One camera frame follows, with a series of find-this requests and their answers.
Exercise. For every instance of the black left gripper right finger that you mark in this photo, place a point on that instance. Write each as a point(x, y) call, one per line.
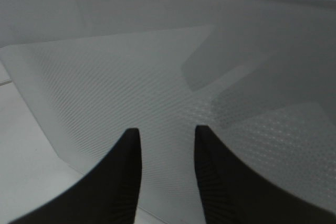
point(231, 192)

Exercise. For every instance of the white microwave door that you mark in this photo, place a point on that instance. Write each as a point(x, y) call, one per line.
point(259, 73)

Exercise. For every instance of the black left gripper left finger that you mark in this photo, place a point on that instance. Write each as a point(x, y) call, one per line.
point(109, 193)

